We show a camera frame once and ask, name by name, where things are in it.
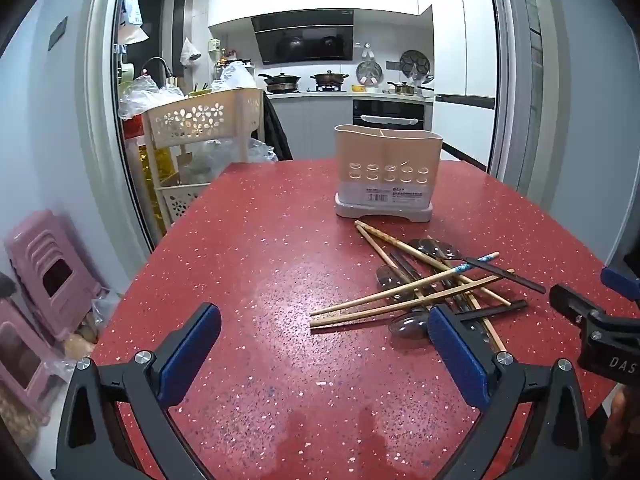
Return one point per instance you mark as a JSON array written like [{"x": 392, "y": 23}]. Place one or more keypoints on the black hanging cloth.
[{"x": 277, "y": 130}]

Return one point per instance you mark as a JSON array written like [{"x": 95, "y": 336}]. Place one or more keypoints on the dark metal spoon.
[
  {"x": 386, "y": 276},
  {"x": 407, "y": 327},
  {"x": 435, "y": 249}
]

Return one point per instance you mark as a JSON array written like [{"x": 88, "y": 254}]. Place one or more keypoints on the black range hood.
[{"x": 305, "y": 37}]

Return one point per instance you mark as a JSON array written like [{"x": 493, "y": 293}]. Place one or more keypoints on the black built-in oven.
[{"x": 387, "y": 117}]

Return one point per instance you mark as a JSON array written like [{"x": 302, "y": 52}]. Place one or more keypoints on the round hanging steamer rack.
[{"x": 369, "y": 72}]

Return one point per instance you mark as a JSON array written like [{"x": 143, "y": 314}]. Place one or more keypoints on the blue patterned wooden chopstick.
[{"x": 475, "y": 261}]

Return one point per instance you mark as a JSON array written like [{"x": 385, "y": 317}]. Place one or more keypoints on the hanging white plastic bag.
[{"x": 190, "y": 52}]

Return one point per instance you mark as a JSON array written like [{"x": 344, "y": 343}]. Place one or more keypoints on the steel pot with lid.
[{"x": 329, "y": 80}]

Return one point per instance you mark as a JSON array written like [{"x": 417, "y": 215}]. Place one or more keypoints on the beige plastic utensil holder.
[{"x": 385, "y": 175}]

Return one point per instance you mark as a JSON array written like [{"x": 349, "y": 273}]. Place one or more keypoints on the grey wall switch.
[{"x": 58, "y": 30}]

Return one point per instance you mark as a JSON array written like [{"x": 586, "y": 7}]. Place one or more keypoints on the grey kitchen counter cabinet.
[{"x": 315, "y": 125}]

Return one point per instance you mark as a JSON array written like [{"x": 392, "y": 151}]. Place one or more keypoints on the plastic bag of food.
[{"x": 92, "y": 320}]

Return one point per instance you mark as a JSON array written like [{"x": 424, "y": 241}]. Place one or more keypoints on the black chopstick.
[
  {"x": 402, "y": 265},
  {"x": 510, "y": 276},
  {"x": 500, "y": 308}
]

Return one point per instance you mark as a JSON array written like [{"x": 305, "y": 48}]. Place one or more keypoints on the white refrigerator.
[{"x": 462, "y": 60}]

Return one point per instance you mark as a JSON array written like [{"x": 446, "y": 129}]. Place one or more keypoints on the black wok with lid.
[{"x": 281, "y": 81}]

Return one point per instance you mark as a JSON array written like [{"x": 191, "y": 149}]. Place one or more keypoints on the grey sliding door frame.
[{"x": 100, "y": 110}]

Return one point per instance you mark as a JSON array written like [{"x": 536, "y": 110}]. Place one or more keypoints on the pile of chopsticks and spoons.
[{"x": 386, "y": 247}]

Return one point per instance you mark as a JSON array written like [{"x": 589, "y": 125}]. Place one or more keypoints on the clear crumpled plastic bag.
[{"x": 145, "y": 95}]

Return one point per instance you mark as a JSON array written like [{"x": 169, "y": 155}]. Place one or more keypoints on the round hanging divided pan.
[{"x": 414, "y": 62}]

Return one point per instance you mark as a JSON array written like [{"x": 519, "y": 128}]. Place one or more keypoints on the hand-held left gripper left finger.
[{"x": 192, "y": 340}]

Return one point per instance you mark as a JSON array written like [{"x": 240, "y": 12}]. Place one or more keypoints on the beige flower-cutout basket trolley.
[{"x": 200, "y": 115}]

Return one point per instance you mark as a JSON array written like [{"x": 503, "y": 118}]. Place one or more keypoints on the small brass pot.
[{"x": 401, "y": 89}]

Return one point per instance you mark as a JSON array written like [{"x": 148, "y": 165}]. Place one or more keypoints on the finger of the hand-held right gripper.
[
  {"x": 620, "y": 282},
  {"x": 572, "y": 302}
]

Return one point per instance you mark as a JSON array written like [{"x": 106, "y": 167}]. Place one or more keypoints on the clear plastic bag in trolley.
[{"x": 220, "y": 160}]

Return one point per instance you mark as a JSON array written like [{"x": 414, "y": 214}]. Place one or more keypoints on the curved kitchen faucet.
[{"x": 157, "y": 62}]

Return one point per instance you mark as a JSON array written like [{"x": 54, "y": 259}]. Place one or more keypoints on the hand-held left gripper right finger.
[{"x": 457, "y": 355}]

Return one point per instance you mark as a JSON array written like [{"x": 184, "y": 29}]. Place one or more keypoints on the pink plastic stool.
[
  {"x": 15, "y": 360},
  {"x": 30, "y": 245}
]

